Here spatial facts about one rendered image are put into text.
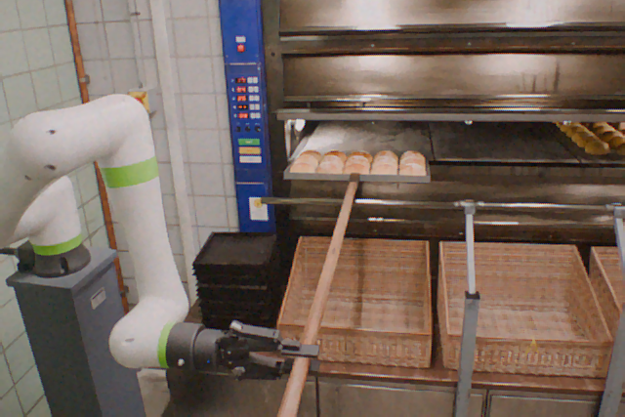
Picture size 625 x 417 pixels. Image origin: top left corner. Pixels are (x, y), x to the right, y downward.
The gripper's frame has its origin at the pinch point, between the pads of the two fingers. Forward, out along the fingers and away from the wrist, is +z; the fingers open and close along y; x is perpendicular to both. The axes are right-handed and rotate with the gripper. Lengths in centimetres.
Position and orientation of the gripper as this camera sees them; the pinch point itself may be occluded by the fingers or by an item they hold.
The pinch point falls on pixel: (301, 357)
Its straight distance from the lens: 103.9
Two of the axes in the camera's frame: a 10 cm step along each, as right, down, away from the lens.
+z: 9.8, 0.3, -1.7
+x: -1.7, 3.4, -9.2
